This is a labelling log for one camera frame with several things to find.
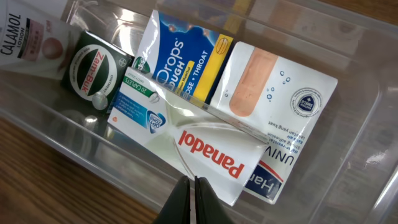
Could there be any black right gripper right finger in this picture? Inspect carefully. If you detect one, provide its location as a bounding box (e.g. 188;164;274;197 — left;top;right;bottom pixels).
195;176;233;224

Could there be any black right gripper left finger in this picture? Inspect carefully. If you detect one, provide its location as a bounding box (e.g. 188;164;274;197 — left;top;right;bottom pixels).
152;176;190;224

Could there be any white Panadol caplet box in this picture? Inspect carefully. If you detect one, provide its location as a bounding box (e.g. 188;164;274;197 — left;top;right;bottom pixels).
108;68;267;206

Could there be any white Hansaplast plaster box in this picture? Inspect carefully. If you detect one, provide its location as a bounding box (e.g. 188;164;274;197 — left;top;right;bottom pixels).
210;42;338;204

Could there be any blue VapoDrops lozenge box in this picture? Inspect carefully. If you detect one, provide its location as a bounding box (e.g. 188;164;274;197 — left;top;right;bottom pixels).
132;10;233;102

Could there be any green Zam-Buk ointment box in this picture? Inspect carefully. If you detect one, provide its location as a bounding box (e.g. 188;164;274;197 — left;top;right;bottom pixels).
61;30;134;114

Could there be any white calamine lotion bottle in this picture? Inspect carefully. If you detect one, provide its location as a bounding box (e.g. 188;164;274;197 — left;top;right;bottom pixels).
1;0;81;80

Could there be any clear plastic container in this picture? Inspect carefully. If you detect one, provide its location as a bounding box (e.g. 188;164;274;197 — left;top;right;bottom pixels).
1;1;397;223

